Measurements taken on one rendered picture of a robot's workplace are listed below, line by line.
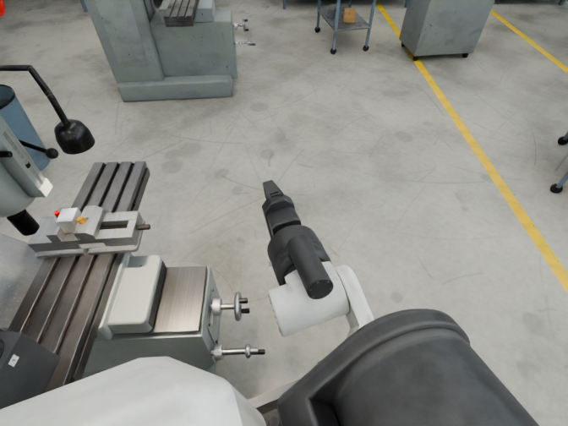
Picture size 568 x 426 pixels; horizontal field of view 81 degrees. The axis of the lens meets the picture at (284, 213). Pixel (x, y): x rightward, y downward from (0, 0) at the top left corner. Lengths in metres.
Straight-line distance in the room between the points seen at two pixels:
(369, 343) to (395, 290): 2.11
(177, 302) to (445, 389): 1.24
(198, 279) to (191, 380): 1.22
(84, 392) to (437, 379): 0.18
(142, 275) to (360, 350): 1.21
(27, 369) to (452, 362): 1.02
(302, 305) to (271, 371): 1.58
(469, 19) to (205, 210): 3.89
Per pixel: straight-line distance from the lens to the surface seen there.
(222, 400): 0.19
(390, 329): 0.20
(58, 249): 1.40
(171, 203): 2.79
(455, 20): 5.00
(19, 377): 1.09
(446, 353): 0.20
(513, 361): 2.40
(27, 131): 3.46
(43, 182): 1.02
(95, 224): 1.31
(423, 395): 0.19
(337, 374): 0.21
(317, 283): 0.41
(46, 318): 1.29
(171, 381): 0.19
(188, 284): 1.40
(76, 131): 0.88
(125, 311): 1.31
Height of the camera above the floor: 1.94
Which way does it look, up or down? 49 degrees down
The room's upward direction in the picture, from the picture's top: straight up
